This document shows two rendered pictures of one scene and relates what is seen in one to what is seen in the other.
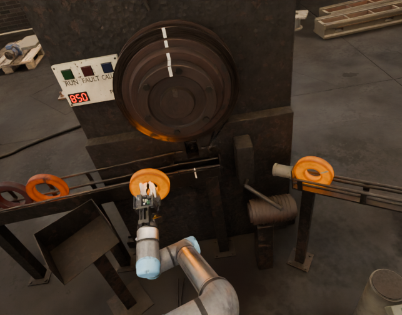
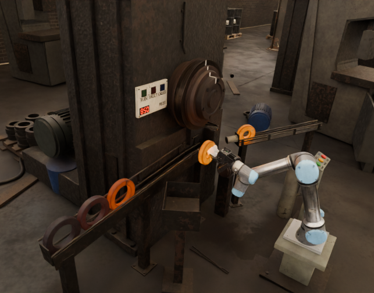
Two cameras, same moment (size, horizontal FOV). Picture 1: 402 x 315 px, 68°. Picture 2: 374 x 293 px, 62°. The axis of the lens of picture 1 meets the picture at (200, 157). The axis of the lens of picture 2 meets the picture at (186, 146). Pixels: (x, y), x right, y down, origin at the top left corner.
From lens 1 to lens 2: 1.76 m
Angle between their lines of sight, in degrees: 49
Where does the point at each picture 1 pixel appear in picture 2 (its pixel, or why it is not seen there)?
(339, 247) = not seen: hidden behind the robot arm
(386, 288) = not seen: hidden behind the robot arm
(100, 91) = (155, 104)
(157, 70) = (212, 80)
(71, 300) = not seen: outside the picture
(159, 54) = (207, 72)
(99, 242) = (188, 206)
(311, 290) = (252, 211)
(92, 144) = (145, 146)
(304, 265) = (238, 203)
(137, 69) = (198, 81)
